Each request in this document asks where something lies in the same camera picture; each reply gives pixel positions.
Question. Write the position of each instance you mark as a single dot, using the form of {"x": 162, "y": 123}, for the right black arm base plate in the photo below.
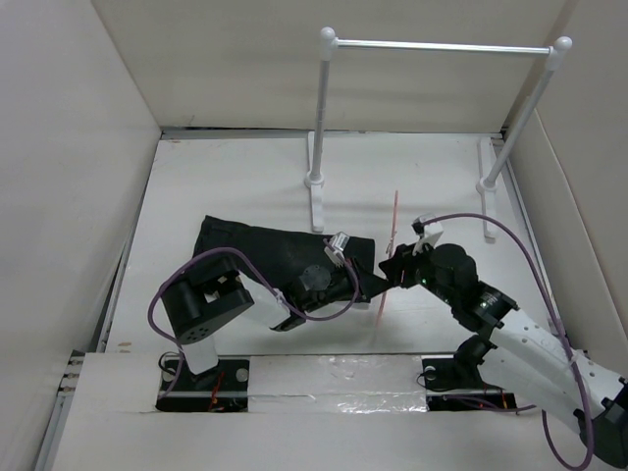
{"x": 452, "y": 390}

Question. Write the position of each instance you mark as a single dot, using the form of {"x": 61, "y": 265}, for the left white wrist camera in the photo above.
{"x": 334, "y": 248}

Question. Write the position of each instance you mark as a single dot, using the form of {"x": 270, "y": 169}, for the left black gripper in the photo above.
{"x": 351, "y": 283}

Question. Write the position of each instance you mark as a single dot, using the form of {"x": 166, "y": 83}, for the white and silver clothes rack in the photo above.
{"x": 490, "y": 164}

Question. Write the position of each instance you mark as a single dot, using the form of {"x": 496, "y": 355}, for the pink clothes hanger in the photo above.
{"x": 389, "y": 252}

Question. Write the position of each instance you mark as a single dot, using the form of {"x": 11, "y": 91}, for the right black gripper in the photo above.
{"x": 402, "y": 260}

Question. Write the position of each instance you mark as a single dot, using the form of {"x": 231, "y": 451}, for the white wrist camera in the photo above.
{"x": 428, "y": 232}
{"x": 334, "y": 248}

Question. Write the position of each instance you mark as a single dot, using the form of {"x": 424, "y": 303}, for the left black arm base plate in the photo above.
{"x": 224, "y": 389}

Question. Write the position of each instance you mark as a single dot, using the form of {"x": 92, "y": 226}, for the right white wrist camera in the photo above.
{"x": 428, "y": 232}

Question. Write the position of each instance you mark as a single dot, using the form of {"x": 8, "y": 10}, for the silver foil covered panel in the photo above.
{"x": 351, "y": 384}

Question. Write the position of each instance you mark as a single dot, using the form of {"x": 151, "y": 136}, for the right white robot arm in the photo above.
{"x": 508, "y": 349}

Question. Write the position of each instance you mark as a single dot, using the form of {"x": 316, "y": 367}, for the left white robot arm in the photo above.
{"x": 207, "y": 295}

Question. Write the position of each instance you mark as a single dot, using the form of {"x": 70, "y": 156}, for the black trousers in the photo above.
{"x": 282, "y": 256}

